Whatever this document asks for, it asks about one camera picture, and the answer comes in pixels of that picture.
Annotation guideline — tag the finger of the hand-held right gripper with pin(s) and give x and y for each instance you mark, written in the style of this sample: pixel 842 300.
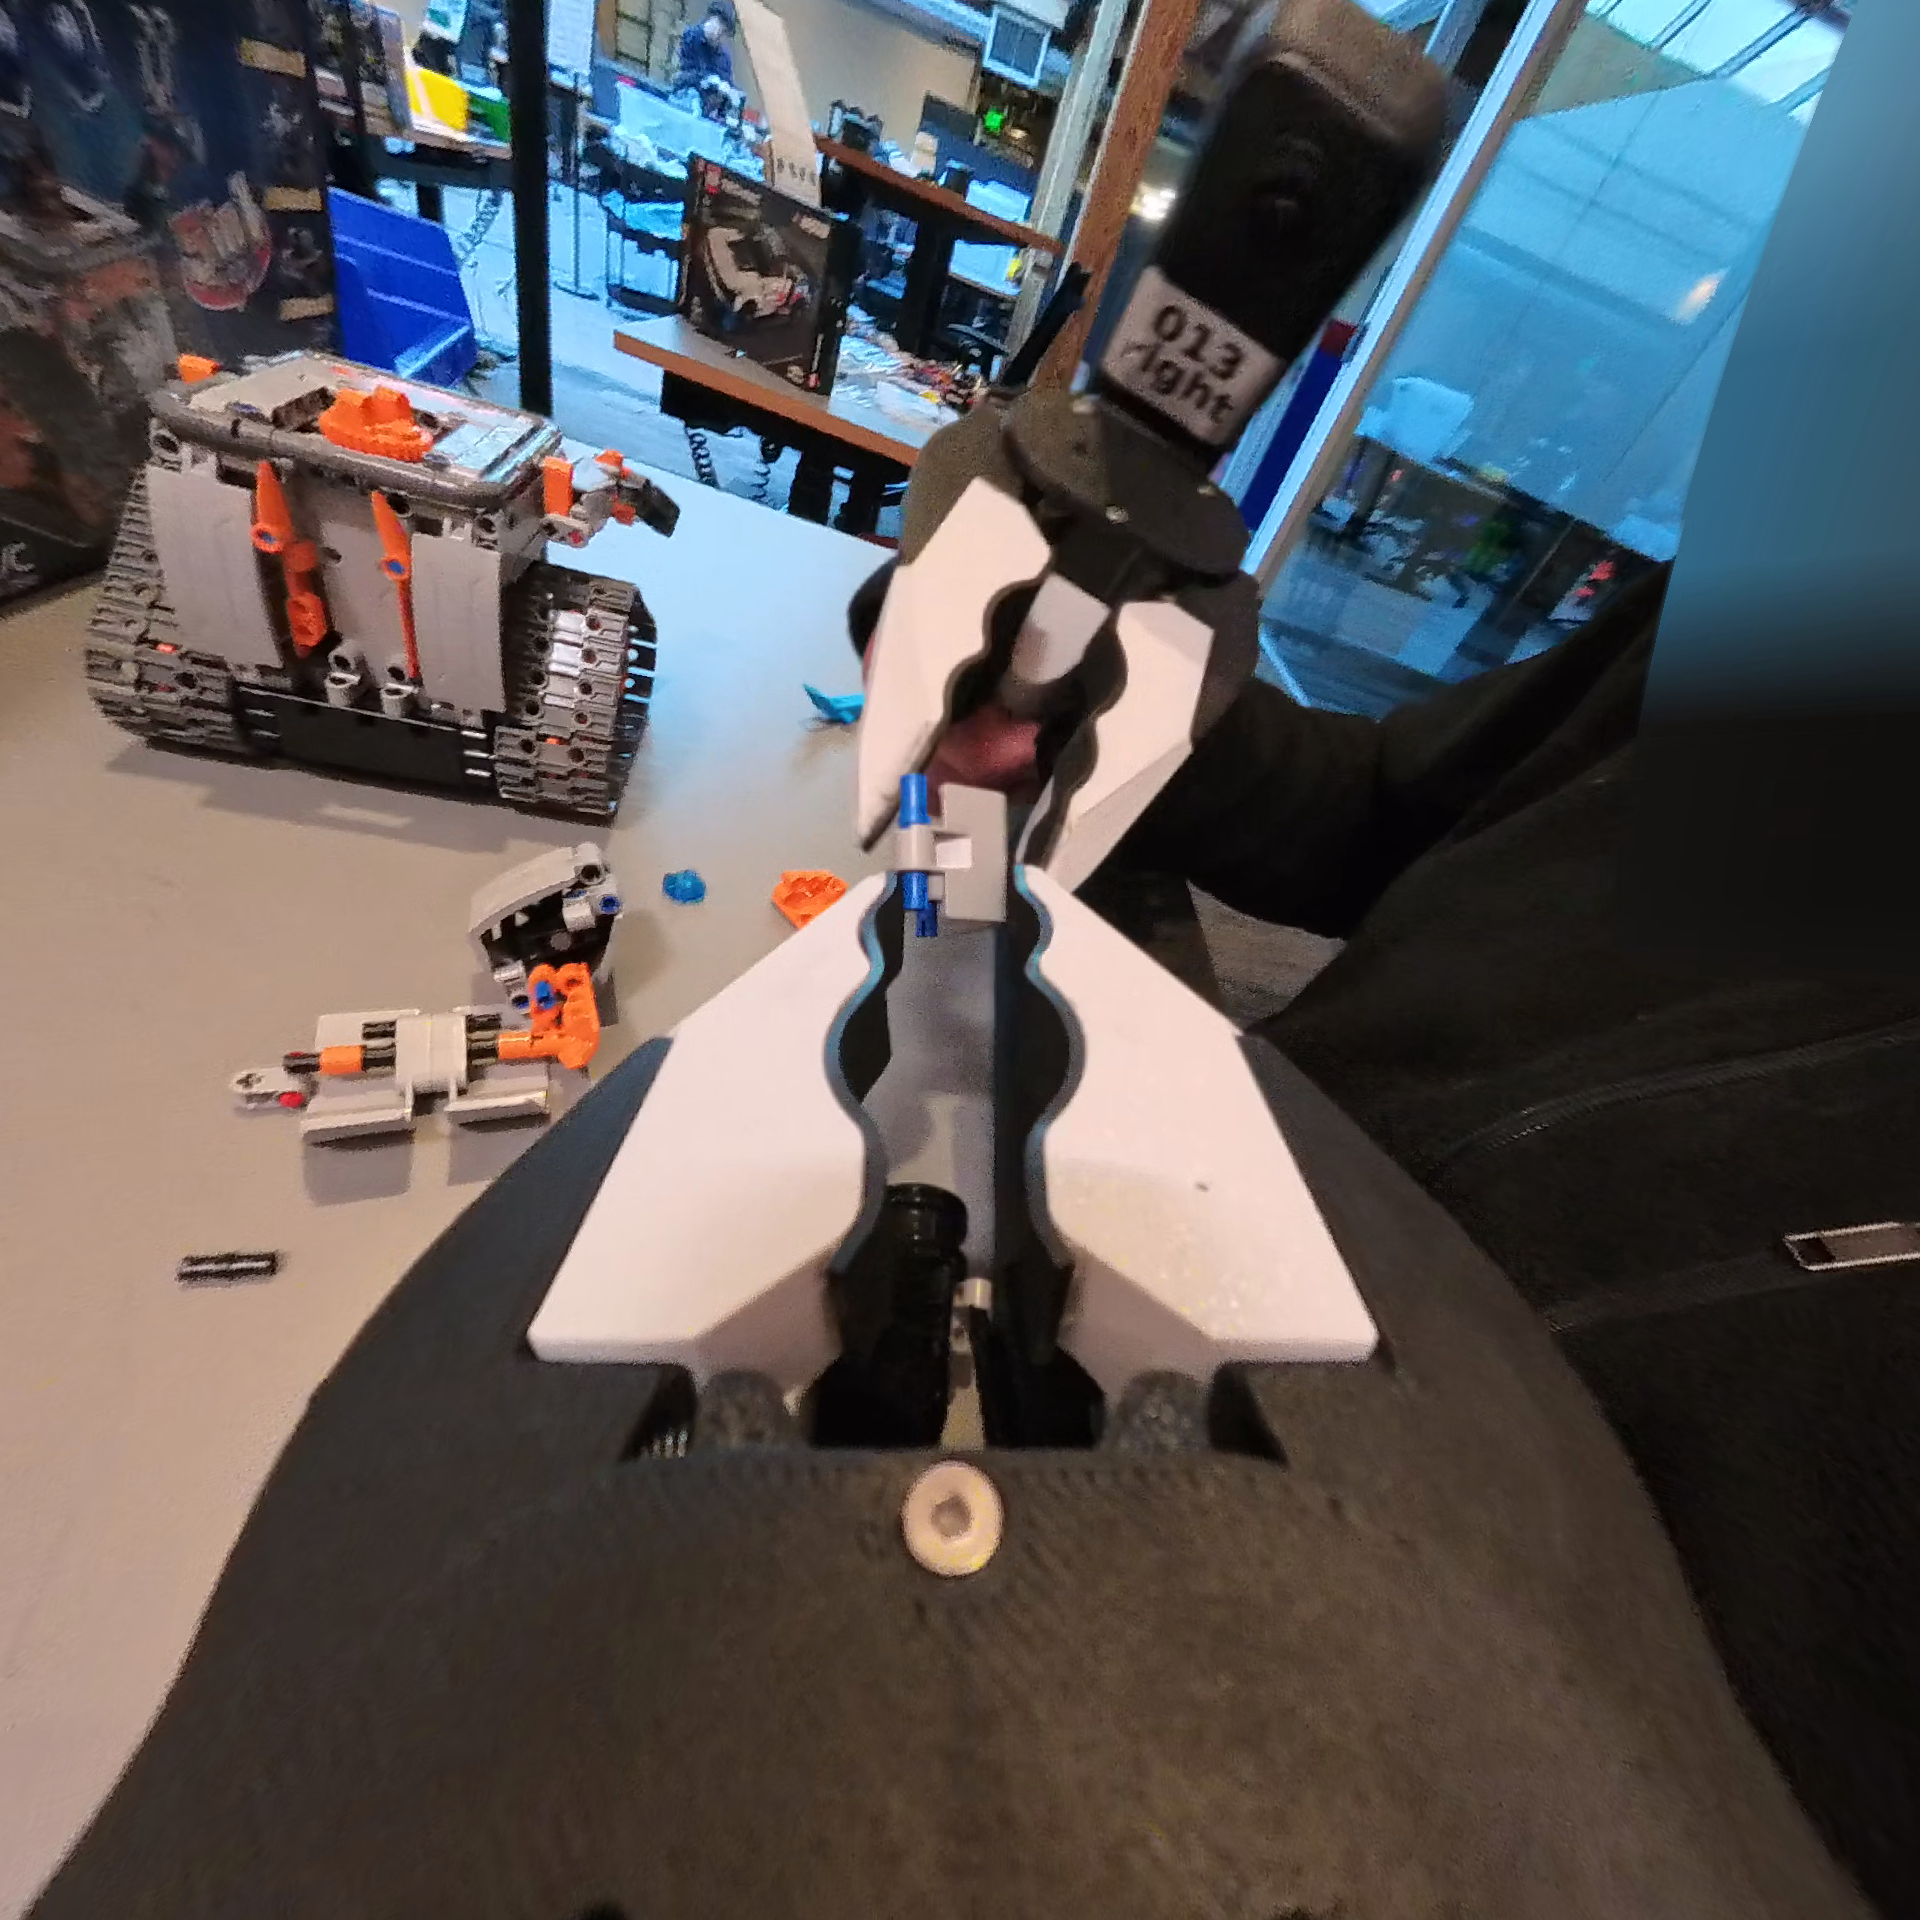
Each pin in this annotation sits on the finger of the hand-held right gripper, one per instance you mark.
pixel 1148 688
pixel 938 615

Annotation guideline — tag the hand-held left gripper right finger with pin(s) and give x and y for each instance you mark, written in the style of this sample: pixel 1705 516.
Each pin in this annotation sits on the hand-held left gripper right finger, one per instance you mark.
pixel 1199 1199

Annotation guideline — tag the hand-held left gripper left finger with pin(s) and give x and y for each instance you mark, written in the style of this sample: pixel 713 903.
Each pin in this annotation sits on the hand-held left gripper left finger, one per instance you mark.
pixel 705 1199

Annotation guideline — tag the black toy wheel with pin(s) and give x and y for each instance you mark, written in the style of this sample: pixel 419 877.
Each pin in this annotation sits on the black toy wheel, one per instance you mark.
pixel 900 1289

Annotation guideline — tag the grey panel with blue pins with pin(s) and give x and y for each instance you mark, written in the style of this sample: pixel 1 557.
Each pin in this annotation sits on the grey panel with blue pins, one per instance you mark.
pixel 972 862

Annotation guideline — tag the blue plastic bin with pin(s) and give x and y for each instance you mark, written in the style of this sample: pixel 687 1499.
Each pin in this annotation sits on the blue plastic bin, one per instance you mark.
pixel 399 294

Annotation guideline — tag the person's right hand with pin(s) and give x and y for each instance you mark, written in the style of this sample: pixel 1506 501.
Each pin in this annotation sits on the person's right hand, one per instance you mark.
pixel 990 746

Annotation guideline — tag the light blue plastic clip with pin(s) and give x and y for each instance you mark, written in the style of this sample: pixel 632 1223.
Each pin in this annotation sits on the light blue plastic clip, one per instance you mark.
pixel 835 705

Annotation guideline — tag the wooden workbench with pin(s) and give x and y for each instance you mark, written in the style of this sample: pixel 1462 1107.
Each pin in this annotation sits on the wooden workbench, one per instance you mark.
pixel 779 397

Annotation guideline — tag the orange ridged plastic piece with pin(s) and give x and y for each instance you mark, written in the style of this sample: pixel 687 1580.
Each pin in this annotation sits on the orange ridged plastic piece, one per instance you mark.
pixel 810 896

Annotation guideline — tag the grey shell assembly with pins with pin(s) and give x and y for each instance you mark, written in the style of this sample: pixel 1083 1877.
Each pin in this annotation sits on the grey shell assembly with pins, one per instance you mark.
pixel 531 915

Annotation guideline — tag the small grey orange connector assembly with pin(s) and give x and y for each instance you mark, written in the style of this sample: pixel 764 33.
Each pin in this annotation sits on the small grey orange connector assembly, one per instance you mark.
pixel 390 1064

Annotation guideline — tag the black toy car box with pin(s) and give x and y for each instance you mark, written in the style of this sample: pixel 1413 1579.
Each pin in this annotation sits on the black toy car box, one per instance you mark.
pixel 764 271

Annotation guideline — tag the black connector pin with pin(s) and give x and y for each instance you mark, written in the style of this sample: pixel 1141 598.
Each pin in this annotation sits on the black connector pin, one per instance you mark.
pixel 229 1264

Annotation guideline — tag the white leaning board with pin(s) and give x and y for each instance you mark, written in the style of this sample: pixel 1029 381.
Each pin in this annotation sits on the white leaning board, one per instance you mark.
pixel 787 90

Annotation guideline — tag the black pole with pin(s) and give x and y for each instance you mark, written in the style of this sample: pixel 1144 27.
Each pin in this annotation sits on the black pole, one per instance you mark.
pixel 530 195

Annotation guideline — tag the grey orange tracked toy robot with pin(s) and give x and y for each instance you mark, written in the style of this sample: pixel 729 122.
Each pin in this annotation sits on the grey orange tracked toy robot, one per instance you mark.
pixel 345 584

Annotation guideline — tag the blue robot kit box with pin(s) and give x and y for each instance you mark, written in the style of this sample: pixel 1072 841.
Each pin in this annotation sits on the blue robot kit box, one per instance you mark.
pixel 135 224

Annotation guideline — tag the white metal frame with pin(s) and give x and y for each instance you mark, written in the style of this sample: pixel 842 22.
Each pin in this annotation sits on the white metal frame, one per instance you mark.
pixel 1409 271

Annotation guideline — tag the wooden support post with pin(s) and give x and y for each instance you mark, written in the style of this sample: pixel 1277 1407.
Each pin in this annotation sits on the wooden support post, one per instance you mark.
pixel 1118 165

